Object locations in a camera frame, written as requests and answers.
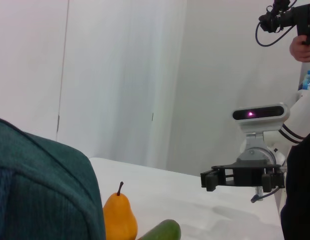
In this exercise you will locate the green cucumber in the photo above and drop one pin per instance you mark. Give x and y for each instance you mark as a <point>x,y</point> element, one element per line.
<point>164,231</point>

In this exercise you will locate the person's hand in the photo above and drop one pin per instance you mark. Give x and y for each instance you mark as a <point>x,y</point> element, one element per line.
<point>301,51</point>

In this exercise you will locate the orange yellow pear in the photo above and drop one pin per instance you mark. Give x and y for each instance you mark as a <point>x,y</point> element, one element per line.
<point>119,215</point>

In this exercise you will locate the teal insulated lunch bag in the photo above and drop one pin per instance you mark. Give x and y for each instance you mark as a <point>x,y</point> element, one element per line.
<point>44,187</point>

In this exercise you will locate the blue label water bottle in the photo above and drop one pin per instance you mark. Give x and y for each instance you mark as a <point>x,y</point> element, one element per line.
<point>308,81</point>

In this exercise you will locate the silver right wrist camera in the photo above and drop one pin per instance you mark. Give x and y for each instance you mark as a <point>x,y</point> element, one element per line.
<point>260,115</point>

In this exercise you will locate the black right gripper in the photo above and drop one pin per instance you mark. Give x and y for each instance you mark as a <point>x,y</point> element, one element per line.
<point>245,175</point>

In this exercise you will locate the black robot torso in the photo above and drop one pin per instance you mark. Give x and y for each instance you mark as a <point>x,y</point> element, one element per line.
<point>302,187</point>

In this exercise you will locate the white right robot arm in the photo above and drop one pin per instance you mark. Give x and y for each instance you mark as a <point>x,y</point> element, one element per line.
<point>302,112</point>

